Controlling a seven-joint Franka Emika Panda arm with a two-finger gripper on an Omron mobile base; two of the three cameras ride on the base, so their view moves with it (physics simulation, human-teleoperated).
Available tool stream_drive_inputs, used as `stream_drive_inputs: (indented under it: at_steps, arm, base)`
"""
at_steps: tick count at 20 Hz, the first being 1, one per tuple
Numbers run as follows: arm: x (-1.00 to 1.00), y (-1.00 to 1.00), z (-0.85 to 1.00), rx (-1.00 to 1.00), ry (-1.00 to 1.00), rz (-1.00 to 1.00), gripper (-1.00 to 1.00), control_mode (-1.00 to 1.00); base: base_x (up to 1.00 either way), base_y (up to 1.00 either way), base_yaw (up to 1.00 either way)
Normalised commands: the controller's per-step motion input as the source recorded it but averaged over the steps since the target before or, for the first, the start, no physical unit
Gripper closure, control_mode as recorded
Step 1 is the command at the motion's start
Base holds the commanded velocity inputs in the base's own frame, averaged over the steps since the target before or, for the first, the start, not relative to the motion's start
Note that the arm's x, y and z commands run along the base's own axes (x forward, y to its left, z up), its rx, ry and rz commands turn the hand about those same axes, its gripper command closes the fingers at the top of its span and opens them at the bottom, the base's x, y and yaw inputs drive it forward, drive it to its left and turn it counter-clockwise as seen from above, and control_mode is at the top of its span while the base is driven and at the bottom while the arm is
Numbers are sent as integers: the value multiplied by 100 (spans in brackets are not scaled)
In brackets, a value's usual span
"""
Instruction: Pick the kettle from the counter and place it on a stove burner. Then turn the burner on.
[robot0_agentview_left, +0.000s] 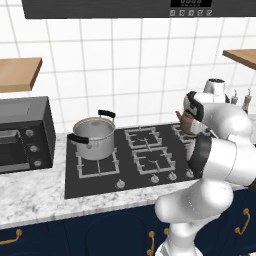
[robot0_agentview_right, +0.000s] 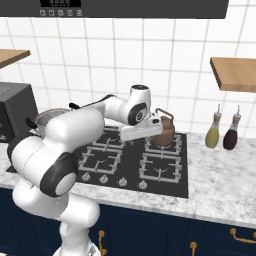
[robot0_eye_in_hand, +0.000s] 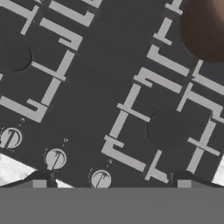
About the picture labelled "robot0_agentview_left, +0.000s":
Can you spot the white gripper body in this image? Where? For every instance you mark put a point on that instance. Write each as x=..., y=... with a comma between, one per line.
x=202, y=127

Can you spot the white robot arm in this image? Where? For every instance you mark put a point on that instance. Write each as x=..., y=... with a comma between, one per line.
x=213, y=156

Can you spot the brown kettle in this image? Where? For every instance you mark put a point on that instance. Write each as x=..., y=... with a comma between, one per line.
x=186, y=122

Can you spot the small grey bottle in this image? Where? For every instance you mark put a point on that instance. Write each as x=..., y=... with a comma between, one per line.
x=235, y=97

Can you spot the silver hob knob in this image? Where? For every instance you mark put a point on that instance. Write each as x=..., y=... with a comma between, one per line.
x=189, y=173
x=172, y=176
x=120, y=183
x=154, y=179

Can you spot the black gas hob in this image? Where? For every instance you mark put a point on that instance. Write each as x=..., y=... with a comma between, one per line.
x=110, y=181

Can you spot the navy cupboard door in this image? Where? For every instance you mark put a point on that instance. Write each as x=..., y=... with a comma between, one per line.
x=110, y=233
x=240, y=240

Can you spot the dark range hood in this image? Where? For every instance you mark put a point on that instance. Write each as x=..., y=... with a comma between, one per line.
x=100, y=8

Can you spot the grey toaster oven knob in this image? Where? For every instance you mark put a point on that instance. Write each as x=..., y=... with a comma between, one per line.
x=33, y=148
x=37, y=163
x=29, y=133

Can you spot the black toaster oven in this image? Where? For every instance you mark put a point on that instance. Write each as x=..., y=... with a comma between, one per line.
x=23, y=133

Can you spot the wooden wall shelf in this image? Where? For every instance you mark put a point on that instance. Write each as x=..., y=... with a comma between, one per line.
x=243, y=56
x=16, y=73

